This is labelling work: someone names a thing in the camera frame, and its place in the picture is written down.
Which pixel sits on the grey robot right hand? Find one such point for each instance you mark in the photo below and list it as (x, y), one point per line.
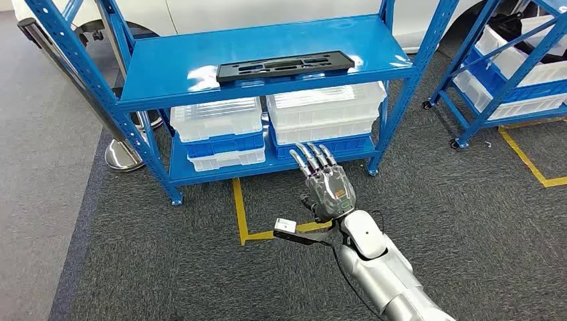
(330, 190)

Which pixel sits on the black plastic plate bracket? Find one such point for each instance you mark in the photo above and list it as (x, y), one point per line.
(341, 62)

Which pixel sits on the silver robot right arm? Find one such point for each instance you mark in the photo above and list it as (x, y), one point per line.
(381, 274)

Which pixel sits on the blue metal shelf rack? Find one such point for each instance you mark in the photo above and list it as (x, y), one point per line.
(265, 44)

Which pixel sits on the blue shelf rack on casters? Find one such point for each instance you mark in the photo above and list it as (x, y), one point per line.
(509, 84)

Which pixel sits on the blue plastic storage bin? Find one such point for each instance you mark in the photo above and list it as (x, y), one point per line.
(491, 77)
(350, 144)
(226, 144)

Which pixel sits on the white car red stripe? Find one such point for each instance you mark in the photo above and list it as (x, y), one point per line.
(288, 11)

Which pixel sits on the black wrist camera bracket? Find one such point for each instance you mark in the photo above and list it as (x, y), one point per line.
(310, 239)

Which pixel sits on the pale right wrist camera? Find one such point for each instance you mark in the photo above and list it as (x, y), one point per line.
(285, 225)

